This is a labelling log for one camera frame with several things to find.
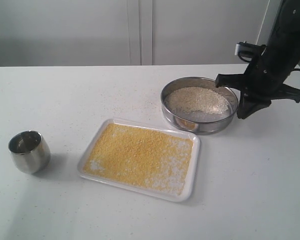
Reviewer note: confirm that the yellow millet grains in tray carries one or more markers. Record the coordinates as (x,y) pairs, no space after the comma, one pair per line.
(141,157)

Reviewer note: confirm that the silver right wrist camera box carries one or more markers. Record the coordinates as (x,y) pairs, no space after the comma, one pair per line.
(248,50)

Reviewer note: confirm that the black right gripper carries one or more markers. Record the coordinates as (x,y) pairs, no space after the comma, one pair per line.
(265,75)

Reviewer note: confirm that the white plastic tray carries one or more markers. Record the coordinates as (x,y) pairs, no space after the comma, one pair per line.
(191,172)

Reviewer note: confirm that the stainless steel cup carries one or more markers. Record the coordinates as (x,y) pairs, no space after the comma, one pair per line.
(29,151)

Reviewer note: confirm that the round steel mesh sieve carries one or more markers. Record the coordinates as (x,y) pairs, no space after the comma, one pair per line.
(198,122)

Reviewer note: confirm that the white cabinet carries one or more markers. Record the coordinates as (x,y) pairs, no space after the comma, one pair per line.
(134,32)

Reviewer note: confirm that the yellow grain mixture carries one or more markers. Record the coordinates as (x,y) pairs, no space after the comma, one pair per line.
(192,99)

